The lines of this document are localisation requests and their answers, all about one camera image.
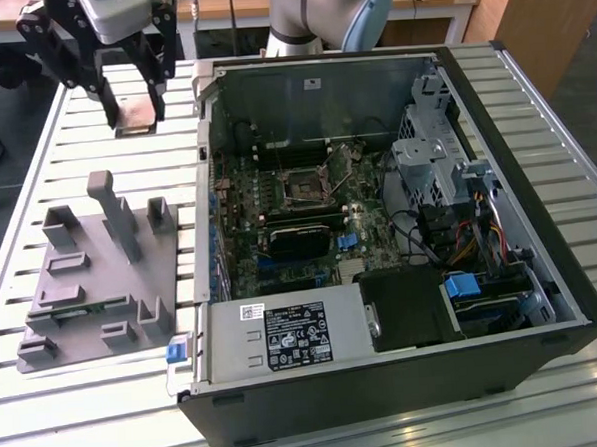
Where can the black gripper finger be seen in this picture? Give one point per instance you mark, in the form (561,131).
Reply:
(64,50)
(165,40)

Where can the silver CPU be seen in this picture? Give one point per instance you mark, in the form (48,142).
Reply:
(135,114)

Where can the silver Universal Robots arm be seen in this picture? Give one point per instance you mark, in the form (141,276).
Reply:
(312,12)

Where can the CPU socket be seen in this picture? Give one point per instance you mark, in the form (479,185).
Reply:
(304,188)

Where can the black RAM slot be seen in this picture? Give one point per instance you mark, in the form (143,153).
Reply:
(303,223)
(303,214)

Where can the black office chair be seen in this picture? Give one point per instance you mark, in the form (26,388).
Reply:
(0,69)

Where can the white case label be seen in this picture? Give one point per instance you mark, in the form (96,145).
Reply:
(312,84)

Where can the thin locking lever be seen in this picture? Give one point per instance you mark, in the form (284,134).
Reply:
(277,154)

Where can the grey parts rack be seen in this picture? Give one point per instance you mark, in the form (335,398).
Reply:
(106,273)

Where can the black graphics card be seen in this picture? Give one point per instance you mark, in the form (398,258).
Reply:
(299,243)

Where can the green RAM stick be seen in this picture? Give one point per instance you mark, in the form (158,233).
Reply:
(97,308)

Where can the blue board connector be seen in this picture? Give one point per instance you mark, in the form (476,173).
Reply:
(346,242)

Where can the green motherboard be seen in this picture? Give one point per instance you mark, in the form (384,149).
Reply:
(368,220)

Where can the metal drive cage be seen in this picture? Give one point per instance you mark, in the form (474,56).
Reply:
(416,172)

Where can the silver chipset heatsink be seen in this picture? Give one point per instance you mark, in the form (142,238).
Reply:
(352,271)

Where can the blue case latch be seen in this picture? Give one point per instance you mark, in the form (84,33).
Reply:
(176,353)

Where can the silver power supply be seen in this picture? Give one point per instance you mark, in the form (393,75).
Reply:
(225,347)

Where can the black fan shroud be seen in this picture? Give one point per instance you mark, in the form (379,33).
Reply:
(408,308)

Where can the wooden cabinet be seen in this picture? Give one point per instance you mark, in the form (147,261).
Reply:
(543,20)

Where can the hard disk in blue carrier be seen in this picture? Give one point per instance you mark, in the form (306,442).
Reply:
(462,286)

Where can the black PC case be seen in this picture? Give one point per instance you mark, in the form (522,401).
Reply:
(338,411)

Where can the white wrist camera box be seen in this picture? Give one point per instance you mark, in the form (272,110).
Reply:
(112,18)

